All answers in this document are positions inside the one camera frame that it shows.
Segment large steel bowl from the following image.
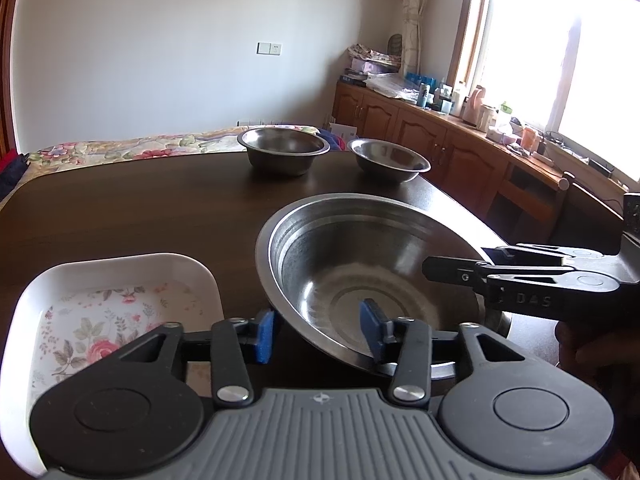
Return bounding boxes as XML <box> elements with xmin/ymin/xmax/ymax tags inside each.
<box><xmin>255</xmin><ymin>193</ymin><xmax>511</xmax><ymax>370</ymax></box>

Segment white floral rectangular tray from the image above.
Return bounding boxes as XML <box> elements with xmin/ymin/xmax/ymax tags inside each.
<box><xmin>1</xmin><ymin>252</ymin><xmax>224</xmax><ymax>477</ymax></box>

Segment person's right hand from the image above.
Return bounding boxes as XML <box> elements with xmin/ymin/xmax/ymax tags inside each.
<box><xmin>555</xmin><ymin>322</ymin><xmax>639</xmax><ymax>448</ymax></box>

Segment wooden low cabinet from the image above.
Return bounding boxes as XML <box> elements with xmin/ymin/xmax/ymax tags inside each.
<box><xmin>332</xmin><ymin>81</ymin><xmax>626</xmax><ymax>241</ymax></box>

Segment small steel bowl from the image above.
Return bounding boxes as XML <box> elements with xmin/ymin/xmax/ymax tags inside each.
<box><xmin>348</xmin><ymin>139</ymin><xmax>431</xmax><ymax>184</ymax></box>

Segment pink bottle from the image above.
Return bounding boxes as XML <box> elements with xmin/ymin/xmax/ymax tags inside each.
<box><xmin>462</xmin><ymin>84</ymin><xmax>486</xmax><ymax>127</ymax></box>

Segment white paper box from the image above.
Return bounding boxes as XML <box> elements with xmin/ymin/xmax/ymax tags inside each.
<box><xmin>329</xmin><ymin>122</ymin><xmax>358</xmax><ymax>151</ymax></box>

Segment deep steel bowl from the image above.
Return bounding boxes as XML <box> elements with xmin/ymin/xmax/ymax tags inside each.
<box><xmin>238</xmin><ymin>127</ymin><xmax>331</xmax><ymax>177</ymax></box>

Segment stack of papers and boxes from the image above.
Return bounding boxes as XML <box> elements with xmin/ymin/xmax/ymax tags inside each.
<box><xmin>342</xmin><ymin>44</ymin><xmax>401</xmax><ymax>86</ymax></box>

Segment floral bed blanket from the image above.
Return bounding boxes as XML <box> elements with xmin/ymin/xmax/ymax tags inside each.
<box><xmin>22</xmin><ymin>124</ymin><xmax>321</xmax><ymax>162</ymax></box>

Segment dark blue folded blanket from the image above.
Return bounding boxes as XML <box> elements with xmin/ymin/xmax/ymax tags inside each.
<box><xmin>0</xmin><ymin>153</ymin><xmax>28</xmax><ymax>200</ymax></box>

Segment red folded blanket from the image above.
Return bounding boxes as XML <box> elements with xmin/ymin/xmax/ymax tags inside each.
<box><xmin>0</xmin><ymin>148</ymin><xmax>18</xmax><ymax>171</ymax></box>

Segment patterned curtain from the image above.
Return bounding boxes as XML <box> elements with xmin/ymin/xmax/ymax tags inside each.
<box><xmin>400</xmin><ymin>0</ymin><xmax>427</xmax><ymax>76</ymax></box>

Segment wooden louvered wardrobe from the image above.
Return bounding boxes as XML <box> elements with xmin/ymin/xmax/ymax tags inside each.
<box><xmin>0</xmin><ymin>0</ymin><xmax>16</xmax><ymax>156</ymax></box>

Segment window with wooden frame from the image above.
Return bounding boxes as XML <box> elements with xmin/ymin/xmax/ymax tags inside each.
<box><xmin>457</xmin><ymin>0</ymin><xmax>639</xmax><ymax>181</ymax></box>

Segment wall power outlets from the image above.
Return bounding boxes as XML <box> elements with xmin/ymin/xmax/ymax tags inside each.
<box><xmin>236</xmin><ymin>119</ymin><xmax>288</xmax><ymax>128</ymax></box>

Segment white wall switch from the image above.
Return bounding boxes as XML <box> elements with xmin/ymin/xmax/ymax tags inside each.
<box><xmin>256</xmin><ymin>41</ymin><xmax>282</xmax><ymax>56</ymax></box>

